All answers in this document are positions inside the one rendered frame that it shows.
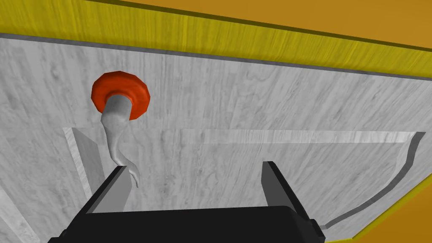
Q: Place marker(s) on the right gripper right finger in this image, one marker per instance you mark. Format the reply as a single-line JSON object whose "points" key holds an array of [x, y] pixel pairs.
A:
{"points": [[278, 187]]}

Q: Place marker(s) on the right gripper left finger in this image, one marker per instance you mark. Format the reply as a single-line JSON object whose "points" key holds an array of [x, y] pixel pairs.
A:
{"points": [[113, 190]]}

